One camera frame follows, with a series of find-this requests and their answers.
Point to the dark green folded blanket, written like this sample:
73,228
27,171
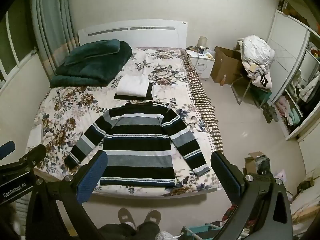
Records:
92,65

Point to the person's dark trousers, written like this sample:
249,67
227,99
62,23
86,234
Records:
130,232

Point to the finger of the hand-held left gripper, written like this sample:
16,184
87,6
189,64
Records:
6,150
32,156

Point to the beige table lamp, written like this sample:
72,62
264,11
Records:
203,42

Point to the grey-green curtain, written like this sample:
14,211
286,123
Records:
53,22

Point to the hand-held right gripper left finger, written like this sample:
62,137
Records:
91,180

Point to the large cardboard box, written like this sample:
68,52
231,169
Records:
225,63

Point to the checked brown bed skirt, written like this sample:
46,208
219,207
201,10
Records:
203,105

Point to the floral bed sheet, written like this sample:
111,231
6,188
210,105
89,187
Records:
75,100

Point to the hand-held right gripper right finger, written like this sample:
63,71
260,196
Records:
225,177

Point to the person's right shoe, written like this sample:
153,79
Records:
153,217

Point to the white wardrobe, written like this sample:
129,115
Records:
287,55

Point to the metal frame chair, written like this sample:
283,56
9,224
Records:
243,90

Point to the teal storage basket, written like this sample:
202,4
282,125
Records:
200,231

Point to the white nightstand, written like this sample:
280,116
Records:
202,66

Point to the small white cloth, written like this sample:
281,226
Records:
34,136

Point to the person's shoe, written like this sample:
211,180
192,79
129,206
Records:
153,217
126,217

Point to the white folded garment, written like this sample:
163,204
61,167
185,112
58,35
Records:
132,86

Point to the grey-green slippers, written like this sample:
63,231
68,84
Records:
271,113

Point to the small open cardboard box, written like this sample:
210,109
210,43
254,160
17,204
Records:
250,163

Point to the striped knit sweater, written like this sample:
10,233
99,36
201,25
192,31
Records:
140,140

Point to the pile of clothes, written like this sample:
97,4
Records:
257,55

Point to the window with white frame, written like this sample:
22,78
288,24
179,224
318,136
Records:
15,42

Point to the brown bags on wardrobe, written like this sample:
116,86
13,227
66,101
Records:
292,11

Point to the person's left shoe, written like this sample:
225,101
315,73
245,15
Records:
126,217

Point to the dark cup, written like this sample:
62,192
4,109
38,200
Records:
201,50

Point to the black folded garment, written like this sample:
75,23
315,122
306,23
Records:
149,92

